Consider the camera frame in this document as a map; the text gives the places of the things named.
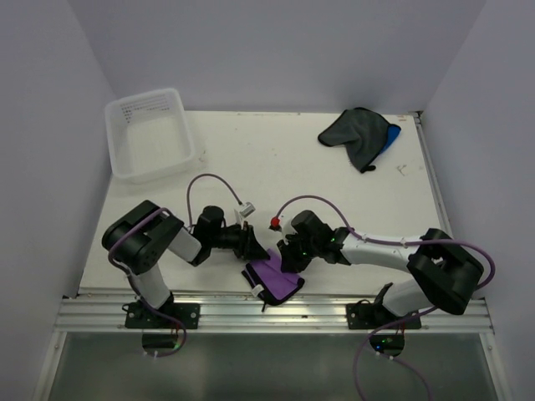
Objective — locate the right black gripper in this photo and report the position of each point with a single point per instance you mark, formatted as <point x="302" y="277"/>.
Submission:
<point x="290" y="263"/>

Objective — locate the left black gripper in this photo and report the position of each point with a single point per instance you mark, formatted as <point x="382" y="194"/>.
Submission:
<point x="247" y="247"/>

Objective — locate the purple towel black trim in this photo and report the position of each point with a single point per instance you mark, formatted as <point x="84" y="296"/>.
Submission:
<point x="269" y="283"/>

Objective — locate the grey towel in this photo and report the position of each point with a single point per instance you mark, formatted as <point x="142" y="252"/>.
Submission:
<point x="363" y="134"/>

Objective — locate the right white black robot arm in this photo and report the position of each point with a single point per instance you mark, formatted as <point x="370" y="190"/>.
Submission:
<point x="398" y="298"/>

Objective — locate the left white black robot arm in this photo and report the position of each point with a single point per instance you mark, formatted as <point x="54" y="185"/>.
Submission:
<point x="136" y="242"/>

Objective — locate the white plastic basket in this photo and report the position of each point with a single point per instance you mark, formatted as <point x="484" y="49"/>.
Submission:
<point x="149" y="136"/>

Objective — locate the blue towel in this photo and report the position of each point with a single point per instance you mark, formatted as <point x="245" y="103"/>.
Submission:
<point x="393" y="133"/>

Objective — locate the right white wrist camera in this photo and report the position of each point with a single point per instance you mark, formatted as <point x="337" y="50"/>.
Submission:
<point x="279" y="224"/>

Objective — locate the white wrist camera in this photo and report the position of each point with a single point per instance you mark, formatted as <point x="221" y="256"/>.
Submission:
<point x="243" y="211"/>
<point x="279" y="224"/>

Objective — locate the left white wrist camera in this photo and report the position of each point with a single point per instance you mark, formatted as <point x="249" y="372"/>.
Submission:
<point x="243" y="211"/>

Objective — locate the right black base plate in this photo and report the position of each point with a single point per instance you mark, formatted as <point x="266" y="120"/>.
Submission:
<point x="365" y="315"/>

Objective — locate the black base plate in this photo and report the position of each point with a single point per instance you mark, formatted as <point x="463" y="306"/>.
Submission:
<point x="138" y="317"/>
<point x="365" y="315"/>

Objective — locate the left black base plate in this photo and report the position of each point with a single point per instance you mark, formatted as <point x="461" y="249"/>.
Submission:
<point x="138" y="317"/>

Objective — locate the aluminium table edge rail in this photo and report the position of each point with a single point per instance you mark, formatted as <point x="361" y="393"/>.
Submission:
<point x="434" y="184"/>

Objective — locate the aluminium mounting rail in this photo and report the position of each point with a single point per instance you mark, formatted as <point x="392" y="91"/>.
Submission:
<point x="242" y="313"/>

